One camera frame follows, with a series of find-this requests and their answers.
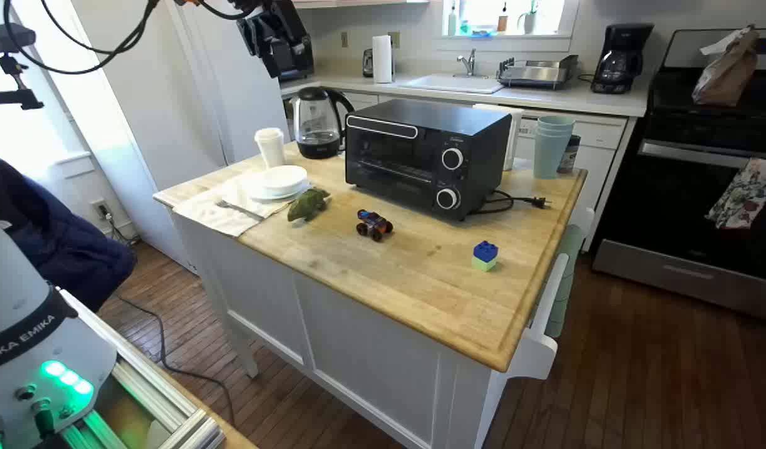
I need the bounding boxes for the black toaster oven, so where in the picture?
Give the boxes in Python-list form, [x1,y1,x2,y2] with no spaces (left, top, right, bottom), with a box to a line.
[343,99,512,223]

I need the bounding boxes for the white kitchen island cart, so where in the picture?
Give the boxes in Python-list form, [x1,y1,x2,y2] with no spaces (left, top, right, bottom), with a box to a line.
[175,160,584,449]

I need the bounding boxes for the dark blue jacket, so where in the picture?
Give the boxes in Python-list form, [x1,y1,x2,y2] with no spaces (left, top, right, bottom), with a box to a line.
[0,160,136,311]

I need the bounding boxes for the glass electric kettle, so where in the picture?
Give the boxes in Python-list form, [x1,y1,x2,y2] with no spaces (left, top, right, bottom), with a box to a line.
[292,87,355,160]

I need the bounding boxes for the paper towel roll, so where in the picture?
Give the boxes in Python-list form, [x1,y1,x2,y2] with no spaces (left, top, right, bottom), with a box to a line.
[372,34,393,85]

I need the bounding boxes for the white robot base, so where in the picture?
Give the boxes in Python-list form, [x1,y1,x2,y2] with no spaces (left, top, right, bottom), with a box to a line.
[0,226,116,449]

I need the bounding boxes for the black camera on stand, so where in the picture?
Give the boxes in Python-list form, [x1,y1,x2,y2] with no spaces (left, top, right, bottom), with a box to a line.
[0,24,43,110]

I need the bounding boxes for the metal fork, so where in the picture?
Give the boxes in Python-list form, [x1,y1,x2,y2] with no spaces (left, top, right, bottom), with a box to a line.
[214,200,267,223]

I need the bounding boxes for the white cloth mat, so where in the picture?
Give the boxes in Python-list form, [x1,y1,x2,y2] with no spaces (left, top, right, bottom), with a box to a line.
[175,171,292,236]

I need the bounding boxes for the black stove oven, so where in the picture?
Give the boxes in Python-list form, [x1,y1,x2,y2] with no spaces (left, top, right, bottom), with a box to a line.
[593,28,766,320]

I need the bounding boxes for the kitchen sink faucet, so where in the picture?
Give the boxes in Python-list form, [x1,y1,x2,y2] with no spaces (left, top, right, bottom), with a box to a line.
[457,51,477,78]

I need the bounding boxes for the floral dish towel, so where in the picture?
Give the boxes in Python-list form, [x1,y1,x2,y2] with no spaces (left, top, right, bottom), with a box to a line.
[705,158,766,229]

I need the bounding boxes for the white stacked plates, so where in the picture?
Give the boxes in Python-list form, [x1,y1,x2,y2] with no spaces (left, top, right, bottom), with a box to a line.
[241,164,310,201]

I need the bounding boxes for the aluminium frame rail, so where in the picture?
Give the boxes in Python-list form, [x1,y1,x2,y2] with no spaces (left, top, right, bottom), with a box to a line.
[60,291,226,449]

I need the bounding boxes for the small toy monster truck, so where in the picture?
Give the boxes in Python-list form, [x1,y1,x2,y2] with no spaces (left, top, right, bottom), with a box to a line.
[357,210,393,241]

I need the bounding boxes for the white paper cup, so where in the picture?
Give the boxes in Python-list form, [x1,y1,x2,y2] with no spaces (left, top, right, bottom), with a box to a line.
[254,127,284,167]

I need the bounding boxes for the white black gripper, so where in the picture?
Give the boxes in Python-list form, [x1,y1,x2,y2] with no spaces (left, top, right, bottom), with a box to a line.
[240,0,313,82]

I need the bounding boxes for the black floor cable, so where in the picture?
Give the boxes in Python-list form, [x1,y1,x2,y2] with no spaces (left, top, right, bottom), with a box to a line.
[114,294,240,428]

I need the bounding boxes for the black coffee maker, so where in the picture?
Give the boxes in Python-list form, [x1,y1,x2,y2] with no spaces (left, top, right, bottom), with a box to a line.
[590,23,654,94]

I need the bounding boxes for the black hanging cable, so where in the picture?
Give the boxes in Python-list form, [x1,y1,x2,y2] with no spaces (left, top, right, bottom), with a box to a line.
[0,0,259,78]

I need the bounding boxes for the silver flat grill appliance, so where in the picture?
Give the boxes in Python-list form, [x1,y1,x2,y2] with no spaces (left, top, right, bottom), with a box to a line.
[496,56,579,89]

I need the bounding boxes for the black toaster power cord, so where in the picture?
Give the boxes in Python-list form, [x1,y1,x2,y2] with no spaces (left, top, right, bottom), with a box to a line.
[468,186,551,218]

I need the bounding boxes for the green plush toy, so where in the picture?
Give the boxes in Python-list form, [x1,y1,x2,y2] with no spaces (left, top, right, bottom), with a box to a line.
[286,186,330,223]

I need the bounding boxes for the blue green toy block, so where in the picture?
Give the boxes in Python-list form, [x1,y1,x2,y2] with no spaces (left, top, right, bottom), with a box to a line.
[472,240,498,271]

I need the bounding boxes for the stacked teal plastic cups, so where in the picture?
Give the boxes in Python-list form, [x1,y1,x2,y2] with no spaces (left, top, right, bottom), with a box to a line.
[534,115,574,179]

